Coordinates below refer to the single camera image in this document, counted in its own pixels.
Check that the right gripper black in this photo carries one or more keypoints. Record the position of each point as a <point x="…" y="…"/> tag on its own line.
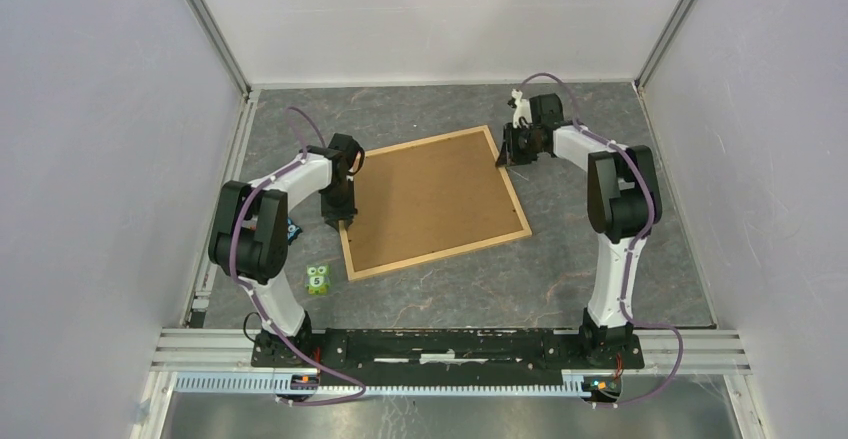
<point x="508" y="155"/>

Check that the wooden picture frame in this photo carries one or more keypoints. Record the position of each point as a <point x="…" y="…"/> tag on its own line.
<point x="437" y="260"/>

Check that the left aluminium corner post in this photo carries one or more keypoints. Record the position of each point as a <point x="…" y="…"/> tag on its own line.
<point x="204" y="15"/>

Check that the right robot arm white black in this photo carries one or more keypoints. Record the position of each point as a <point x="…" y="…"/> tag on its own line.
<point x="621" y="199"/>

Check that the blue owl toy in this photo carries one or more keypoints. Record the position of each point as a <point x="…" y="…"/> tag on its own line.
<point x="293" y="231"/>

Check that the toothed aluminium rail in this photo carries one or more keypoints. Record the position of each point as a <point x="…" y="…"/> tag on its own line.
<point x="287" y="384"/>

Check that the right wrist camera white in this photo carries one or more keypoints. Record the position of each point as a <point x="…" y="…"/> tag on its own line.
<point x="522" y="113"/>

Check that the aluminium corner post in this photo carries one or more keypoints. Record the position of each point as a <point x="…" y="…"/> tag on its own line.
<point x="666" y="37"/>
<point x="204" y="15"/>

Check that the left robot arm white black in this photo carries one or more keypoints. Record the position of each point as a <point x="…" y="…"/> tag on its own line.
<point x="249" y="237"/>

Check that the right aluminium corner post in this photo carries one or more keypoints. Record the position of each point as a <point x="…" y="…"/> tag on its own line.
<point x="666" y="37"/>

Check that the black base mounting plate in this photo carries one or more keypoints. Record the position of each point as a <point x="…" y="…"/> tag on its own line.
<point x="374" y="358"/>

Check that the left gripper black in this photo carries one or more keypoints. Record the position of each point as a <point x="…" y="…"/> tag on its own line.
<point x="346" y="214"/>

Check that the green owl number toy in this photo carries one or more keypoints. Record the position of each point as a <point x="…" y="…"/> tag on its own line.
<point x="318" y="279"/>

